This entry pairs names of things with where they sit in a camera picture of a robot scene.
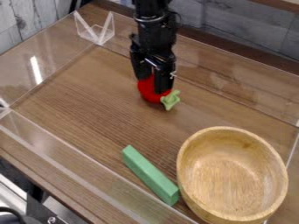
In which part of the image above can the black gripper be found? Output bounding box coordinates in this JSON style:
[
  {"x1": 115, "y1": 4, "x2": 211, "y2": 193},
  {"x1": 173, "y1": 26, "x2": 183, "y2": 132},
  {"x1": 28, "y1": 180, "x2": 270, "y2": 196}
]
[{"x1": 129, "y1": 12, "x2": 177, "y2": 94}]

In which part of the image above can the red plush fruit green stem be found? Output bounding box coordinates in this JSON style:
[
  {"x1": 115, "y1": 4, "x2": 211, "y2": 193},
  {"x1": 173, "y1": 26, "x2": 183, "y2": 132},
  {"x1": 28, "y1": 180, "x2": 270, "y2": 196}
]
[{"x1": 136, "y1": 75, "x2": 181, "y2": 111}]

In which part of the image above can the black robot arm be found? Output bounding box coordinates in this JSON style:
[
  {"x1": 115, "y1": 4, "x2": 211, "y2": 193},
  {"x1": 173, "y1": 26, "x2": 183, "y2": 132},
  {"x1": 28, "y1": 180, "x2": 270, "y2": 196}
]
[{"x1": 129, "y1": 0, "x2": 177, "y2": 94}]

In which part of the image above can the green rectangular block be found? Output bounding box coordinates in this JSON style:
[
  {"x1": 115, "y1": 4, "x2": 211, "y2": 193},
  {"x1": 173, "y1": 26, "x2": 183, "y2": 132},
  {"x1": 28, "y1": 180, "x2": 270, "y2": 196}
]
[{"x1": 121, "y1": 145, "x2": 180, "y2": 206}]

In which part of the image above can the wooden bowl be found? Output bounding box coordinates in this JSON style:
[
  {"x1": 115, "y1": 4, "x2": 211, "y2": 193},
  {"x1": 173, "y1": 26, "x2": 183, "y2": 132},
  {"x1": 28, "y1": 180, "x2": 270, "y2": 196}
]
[{"x1": 176, "y1": 126, "x2": 288, "y2": 224}]

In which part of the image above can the clear acrylic triangle bracket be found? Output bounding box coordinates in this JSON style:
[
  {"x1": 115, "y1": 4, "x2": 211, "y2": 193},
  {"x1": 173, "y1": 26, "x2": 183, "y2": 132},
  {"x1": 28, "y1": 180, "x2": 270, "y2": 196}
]
[{"x1": 73, "y1": 11, "x2": 115, "y2": 46}]

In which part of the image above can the clear acrylic enclosure wall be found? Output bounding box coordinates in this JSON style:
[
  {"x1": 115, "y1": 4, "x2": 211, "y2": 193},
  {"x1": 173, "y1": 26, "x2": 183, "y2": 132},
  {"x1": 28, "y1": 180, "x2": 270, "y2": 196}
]
[{"x1": 0, "y1": 5, "x2": 299, "y2": 224}]

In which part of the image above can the black metal frame bracket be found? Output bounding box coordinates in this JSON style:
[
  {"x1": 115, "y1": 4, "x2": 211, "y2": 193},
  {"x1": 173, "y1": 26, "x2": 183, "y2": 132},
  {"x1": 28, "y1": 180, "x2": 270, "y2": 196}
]
[{"x1": 25, "y1": 185, "x2": 76, "y2": 224}]

